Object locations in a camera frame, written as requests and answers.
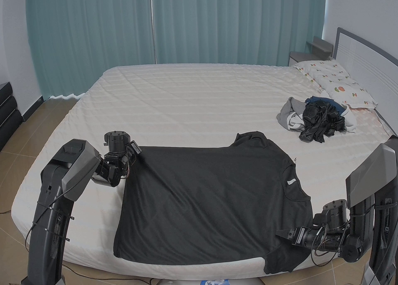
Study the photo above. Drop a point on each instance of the bed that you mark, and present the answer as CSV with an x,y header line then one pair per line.
x,y
186,100

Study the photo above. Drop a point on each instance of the black chest of drawers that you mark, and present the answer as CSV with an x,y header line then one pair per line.
x,y
7,116

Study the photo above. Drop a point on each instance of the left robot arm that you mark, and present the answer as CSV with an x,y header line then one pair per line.
x,y
74,165

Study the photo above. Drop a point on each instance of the pile of clothes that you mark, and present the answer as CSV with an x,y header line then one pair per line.
x,y
320,119

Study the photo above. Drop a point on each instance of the black T-shirt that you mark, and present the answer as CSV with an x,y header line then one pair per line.
x,y
211,203

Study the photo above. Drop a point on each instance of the blue-green curtain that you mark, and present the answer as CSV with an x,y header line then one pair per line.
x,y
236,16
90,28

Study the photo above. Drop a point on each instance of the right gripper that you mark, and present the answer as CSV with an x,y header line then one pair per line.
x,y
301,236

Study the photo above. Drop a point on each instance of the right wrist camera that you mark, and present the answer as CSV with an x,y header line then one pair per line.
x,y
320,217

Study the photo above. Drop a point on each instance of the grey bedside table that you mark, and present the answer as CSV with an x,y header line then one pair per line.
x,y
311,55

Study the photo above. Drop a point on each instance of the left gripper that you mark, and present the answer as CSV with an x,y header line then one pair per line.
x,y
135,148

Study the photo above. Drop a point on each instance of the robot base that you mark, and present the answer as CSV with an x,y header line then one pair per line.
x,y
214,282

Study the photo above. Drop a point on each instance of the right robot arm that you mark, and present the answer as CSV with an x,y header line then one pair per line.
x,y
373,168

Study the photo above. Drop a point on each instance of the white printed pillow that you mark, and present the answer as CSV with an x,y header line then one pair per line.
x,y
335,78

